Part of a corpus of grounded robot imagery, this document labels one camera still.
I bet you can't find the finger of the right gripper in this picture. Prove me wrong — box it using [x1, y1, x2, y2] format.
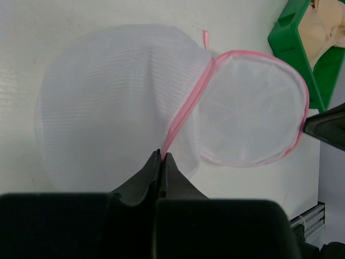
[303, 103, 345, 151]

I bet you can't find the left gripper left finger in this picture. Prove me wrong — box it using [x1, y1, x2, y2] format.
[112, 150, 161, 207]

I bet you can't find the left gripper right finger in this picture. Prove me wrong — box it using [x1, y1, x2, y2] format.
[159, 153, 208, 200]

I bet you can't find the beige bra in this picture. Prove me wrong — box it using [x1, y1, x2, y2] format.
[298, 0, 344, 69]

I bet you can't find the green plastic tray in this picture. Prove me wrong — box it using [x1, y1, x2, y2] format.
[268, 0, 344, 112]

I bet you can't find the aluminium mounting rail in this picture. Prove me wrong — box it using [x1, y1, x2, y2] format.
[290, 202, 326, 243]

